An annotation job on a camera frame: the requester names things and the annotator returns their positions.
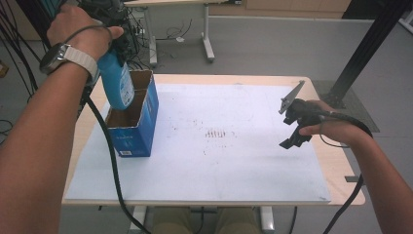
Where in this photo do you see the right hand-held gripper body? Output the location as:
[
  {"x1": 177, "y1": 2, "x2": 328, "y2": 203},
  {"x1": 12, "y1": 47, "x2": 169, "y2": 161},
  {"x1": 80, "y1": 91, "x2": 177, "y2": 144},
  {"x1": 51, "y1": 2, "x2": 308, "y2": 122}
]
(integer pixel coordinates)
[{"x1": 278, "y1": 80, "x2": 325, "y2": 137}]

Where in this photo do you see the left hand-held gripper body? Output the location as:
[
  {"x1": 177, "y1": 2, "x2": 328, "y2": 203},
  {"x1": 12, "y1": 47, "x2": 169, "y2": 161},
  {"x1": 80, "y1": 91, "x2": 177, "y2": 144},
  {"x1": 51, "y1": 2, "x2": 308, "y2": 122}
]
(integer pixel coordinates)
[{"x1": 77, "y1": 0, "x2": 139, "y2": 62}]

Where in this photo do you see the blue plastic bottle white cap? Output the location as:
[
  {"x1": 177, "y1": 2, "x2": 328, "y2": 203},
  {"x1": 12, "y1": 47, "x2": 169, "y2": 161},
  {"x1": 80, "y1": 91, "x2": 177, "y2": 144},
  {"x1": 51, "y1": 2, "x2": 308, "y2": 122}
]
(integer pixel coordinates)
[{"x1": 96, "y1": 48, "x2": 135, "y2": 111}]

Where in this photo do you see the blue cardboard box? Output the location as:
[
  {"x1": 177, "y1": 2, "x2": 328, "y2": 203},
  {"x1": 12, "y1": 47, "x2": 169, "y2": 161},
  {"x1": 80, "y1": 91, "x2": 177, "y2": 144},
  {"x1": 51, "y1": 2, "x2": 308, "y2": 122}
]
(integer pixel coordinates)
[{"x1": 105, "y1": 69, "x2": 160, "y2": 159}]

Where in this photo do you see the person's left hand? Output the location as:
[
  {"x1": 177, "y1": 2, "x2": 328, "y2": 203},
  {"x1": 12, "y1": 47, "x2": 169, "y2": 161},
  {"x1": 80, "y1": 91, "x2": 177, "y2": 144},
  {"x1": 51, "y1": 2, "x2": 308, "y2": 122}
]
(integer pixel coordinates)
[{"x1": 47, "y1": 4, "x2": 125, "y2": 62}]

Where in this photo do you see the person's right hand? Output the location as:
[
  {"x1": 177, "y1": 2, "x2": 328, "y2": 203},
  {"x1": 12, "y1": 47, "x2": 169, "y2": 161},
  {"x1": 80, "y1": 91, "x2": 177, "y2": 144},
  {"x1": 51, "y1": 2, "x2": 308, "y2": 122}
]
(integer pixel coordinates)
[{"x1": 298, "y1": 99, "x2": 371, "y2": 147}]

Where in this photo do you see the white table leg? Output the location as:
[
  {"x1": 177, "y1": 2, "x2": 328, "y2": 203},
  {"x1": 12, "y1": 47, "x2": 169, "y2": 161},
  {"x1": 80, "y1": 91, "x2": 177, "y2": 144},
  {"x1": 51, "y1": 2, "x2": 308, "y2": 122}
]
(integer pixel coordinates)
[
  {"x1": 129, "y1": 205, "x2": 148, "y2": 234},
  {"x1": 258, "y1": 205, "x2": 277, "y2": 233}
]

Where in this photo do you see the black metal stand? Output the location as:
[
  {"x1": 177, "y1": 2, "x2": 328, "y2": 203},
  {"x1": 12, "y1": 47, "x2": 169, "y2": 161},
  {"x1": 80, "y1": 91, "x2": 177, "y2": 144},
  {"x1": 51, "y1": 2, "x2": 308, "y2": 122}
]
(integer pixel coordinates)
[{"x1": 319, "y1": 0, "x2": 413, "y2": 110}]

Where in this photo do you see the white desk with metal legs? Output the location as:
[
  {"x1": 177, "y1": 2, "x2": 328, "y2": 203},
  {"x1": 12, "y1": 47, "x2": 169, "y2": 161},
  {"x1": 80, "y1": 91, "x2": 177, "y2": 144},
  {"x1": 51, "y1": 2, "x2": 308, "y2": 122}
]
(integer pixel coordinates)
[{"x1": 125, "y1": 0, "x2": 243, "y2": 66}]

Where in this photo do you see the thin grey cord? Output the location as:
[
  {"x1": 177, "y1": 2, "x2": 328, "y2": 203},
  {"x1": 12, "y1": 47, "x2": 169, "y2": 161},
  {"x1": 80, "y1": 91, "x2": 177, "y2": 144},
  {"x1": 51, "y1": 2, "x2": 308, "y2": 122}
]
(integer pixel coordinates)
[{"x1": 63, "y1": 23, "x2": 114, "y2": 45}]

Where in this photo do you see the thick black right gripper cable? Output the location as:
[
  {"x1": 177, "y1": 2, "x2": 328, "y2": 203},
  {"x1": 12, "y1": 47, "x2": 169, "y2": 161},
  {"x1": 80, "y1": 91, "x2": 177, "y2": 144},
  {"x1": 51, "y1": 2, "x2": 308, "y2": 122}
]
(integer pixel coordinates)
[{"x1": 319, "y1": 110, "x2": 374, "y2": 234}]

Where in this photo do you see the thick black gripper cable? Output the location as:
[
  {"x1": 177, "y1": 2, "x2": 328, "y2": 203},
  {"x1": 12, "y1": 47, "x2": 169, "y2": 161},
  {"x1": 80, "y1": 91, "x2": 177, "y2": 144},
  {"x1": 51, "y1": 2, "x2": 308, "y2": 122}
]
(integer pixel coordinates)
[
  {"x1": 79, "y1": 87, "x2": 152, "y2": 234},
  {"x1": 319, "y1": 110, "x2": 374, "y2": 234}
]

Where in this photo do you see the wristwatch with beige strap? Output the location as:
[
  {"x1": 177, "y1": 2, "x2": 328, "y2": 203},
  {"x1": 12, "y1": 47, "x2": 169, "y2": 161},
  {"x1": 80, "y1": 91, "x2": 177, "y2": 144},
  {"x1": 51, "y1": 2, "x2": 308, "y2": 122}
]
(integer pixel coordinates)
[{"x1": 38, "y1": 42, "x2": 100, "y2": 84}]

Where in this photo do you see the bundle of black cables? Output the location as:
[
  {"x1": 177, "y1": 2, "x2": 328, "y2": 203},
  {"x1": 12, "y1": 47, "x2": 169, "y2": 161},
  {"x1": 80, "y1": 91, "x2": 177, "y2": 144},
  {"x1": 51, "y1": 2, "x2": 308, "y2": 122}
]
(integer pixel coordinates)
[{"x1": 0, "y1": 0, "x2": 45, "y2": 137}]

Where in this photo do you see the thick black left gripper cable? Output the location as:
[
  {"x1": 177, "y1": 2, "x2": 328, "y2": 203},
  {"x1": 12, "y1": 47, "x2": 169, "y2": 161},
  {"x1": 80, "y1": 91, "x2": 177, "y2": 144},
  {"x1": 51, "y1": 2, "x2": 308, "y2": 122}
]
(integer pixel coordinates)
[{"x1": 79, "y1": 87, "x2": 152, "y2": 234}]

